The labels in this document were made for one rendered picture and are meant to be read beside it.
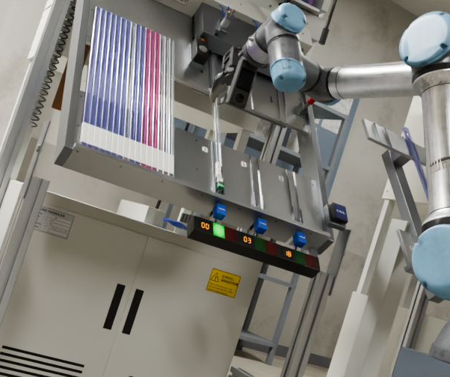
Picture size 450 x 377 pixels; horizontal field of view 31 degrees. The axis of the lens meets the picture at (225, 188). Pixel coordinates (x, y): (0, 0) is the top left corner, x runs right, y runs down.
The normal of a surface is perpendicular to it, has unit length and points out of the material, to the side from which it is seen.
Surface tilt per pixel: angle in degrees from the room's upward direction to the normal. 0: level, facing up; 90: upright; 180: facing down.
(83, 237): 90
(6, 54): 90
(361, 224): 90
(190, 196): 138
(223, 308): 90
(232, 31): 48
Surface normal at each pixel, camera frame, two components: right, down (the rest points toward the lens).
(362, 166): 0.51, 0.11
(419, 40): -0.66, -0.40
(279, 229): 0.04, 0.74
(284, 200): 0.50, -0.59
